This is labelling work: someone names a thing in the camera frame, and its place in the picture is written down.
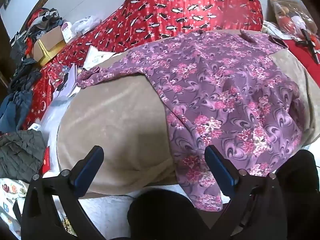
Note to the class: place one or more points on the red packet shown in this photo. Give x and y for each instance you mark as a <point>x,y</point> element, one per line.
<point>46,160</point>

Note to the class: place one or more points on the white plastic bag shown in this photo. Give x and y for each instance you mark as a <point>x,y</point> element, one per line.
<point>86,23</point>

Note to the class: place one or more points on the white patterned cloth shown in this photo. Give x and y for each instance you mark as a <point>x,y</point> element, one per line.
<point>271,30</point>

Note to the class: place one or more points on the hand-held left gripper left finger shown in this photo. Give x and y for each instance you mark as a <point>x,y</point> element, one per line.
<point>88,164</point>

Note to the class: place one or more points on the beige plush blanket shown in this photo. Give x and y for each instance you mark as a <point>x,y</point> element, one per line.
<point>112,130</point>

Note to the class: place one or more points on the grey-green cloth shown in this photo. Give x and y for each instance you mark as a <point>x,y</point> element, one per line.
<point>20,152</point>

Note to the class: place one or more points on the plain red cloth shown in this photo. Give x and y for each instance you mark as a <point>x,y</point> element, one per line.
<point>303,62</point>

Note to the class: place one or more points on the pile of mixed clothes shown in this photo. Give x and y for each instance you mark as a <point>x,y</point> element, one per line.
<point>42,17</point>

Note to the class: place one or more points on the clear bag of toys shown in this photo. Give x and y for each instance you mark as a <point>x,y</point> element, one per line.
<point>292,12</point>

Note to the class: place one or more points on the black tool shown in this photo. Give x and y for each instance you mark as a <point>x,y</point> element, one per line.
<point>310,45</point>

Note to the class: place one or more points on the white paper booklets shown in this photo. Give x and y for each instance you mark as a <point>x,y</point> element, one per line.
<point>68,82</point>

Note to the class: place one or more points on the cardboard box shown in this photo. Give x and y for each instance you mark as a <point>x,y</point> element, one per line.
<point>50,42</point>

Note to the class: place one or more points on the white cartoon-print cloth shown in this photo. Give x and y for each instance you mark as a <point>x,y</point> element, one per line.
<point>10,200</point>

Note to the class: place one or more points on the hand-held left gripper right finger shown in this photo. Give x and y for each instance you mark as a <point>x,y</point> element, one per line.
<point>221,170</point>

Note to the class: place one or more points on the white paper sheet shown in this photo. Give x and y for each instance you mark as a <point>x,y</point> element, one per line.
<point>97,56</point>

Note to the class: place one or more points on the person's dark-clothed legs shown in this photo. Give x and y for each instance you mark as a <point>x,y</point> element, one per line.
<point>162,212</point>

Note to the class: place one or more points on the purple floral garment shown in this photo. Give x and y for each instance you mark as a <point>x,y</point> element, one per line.
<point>212,92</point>

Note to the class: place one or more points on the red printed blanket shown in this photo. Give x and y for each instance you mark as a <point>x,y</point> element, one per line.
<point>175,10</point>

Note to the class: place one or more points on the dark wooden cabinet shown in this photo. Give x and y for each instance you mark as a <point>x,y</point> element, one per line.
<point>6,50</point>

